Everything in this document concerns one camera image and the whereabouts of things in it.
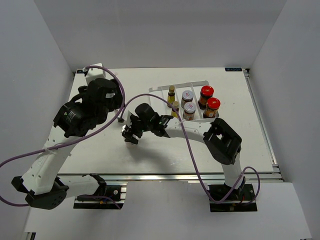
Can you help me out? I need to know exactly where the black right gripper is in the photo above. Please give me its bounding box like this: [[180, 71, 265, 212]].
[[122, 113, 153, 145]]

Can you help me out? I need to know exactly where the yellow bottle front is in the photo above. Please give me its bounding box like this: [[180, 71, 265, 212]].
[[167, 85, 176, 108]]

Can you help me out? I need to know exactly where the yellow bottle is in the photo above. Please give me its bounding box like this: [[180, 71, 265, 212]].
[[167, 85, 176, 108], [171, 101, 179, 118]]

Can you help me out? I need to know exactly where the white-lid sauce jar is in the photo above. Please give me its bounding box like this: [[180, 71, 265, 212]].
[[180, 90, 194, 108], [183, 101, 196, 121]]

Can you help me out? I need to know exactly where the red-lid chili sauce jar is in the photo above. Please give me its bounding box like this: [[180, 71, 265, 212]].
[[198, 85, 214, 110]]

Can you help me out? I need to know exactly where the silver-lid salt jar front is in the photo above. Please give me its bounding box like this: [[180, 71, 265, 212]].
[[122, 133, 137, 147]]

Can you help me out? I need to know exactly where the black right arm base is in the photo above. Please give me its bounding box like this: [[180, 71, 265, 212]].
[[208, 184, 258, 213]]

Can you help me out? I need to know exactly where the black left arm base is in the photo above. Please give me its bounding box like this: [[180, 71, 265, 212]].
[[73, 181, 127, 210]]

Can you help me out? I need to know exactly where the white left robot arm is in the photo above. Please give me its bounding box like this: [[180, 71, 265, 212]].
[[11, 78, 123, 210]]

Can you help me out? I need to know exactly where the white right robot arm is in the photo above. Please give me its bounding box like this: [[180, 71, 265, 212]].
[[122, 103, 245, 201]]

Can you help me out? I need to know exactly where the white divided organizer tray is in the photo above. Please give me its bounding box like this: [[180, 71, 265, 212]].
[[149, 80, 219, 122]]

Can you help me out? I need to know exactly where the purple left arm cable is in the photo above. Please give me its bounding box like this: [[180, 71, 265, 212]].
[[0, 65, 125, 210]]

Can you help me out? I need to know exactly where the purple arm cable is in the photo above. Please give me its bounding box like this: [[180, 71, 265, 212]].
[[0, 65, 125, 210], [119, 93, 261, 204]]

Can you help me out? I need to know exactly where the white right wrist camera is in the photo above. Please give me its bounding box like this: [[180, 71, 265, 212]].
[[117, 110, 133, 127]]

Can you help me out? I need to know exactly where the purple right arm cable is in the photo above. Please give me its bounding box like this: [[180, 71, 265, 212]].
[[119, 93, 261, 204]]

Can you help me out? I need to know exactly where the aluminium table rail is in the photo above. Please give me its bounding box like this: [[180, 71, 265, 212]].
[[46, 69, 285, 183]]

